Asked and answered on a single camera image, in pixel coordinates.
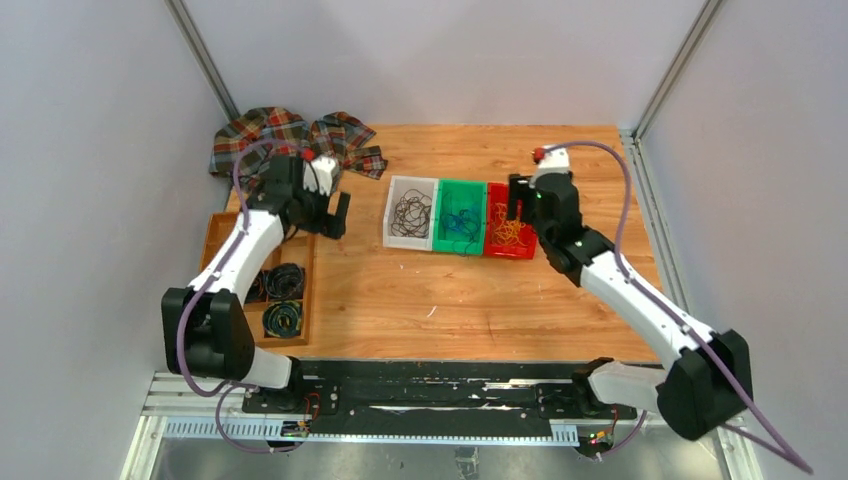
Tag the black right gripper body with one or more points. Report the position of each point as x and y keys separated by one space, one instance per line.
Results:
x=529 y=218

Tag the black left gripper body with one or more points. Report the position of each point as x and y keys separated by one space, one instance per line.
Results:
x=314 y=212

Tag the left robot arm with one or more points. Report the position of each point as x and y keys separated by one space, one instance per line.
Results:
x=206 y=333

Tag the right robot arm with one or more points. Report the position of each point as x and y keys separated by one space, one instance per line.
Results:
x=705 y=376

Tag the red plastic bin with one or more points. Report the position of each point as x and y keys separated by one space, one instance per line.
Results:
x=505 y=238

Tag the green plastic bin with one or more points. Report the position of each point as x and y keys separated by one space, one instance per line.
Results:
x=460 y=217

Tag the white plastic bin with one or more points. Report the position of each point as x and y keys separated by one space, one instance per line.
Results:
x=409 y=216

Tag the wooden compartment tray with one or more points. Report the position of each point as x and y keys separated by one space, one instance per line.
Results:
x=278 y=303

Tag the plaid cloth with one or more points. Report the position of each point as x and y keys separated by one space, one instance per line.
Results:
x=252 y=139

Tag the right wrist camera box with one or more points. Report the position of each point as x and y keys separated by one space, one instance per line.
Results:
x=551 y=159

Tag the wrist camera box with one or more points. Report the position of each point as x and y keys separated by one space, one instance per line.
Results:
x=321 y=175
x=551 y=159

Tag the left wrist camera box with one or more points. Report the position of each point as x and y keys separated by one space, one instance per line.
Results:
x=321 y=175

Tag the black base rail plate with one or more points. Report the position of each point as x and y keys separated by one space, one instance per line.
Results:
x=436 y=401

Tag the left aluminium frame post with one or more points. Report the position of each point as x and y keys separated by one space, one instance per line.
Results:
x=193 y=37

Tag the aluminium frame post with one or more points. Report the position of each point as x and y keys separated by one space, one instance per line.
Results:
x=693 y=38
x=193 y=37

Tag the right aluminium frame post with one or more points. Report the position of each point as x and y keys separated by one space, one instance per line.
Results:
x=693 y=38

